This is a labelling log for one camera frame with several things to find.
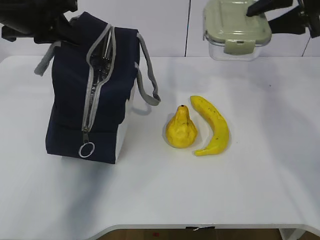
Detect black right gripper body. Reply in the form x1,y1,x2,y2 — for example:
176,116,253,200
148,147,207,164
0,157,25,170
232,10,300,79
298,0,320,38

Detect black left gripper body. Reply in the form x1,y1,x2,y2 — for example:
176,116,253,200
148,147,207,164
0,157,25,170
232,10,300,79
0,0,79,45

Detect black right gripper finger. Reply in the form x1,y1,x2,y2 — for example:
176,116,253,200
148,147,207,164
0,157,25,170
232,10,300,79
268,11,306,35
246,0,293,17

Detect green lid glass container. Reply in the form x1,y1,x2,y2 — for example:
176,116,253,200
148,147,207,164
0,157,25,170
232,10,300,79
203,0,272,61

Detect navy blue lunch bag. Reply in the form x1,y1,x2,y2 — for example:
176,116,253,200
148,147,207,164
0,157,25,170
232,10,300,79
34,12,161,164

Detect yellow banana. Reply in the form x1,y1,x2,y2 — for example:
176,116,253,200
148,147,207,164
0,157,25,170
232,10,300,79
190,95,230,157

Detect yellow pear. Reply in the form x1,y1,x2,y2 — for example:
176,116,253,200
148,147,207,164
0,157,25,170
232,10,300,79
165,105,198,149

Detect black tape on table edge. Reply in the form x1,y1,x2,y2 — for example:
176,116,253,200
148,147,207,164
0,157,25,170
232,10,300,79
185,226,216,231

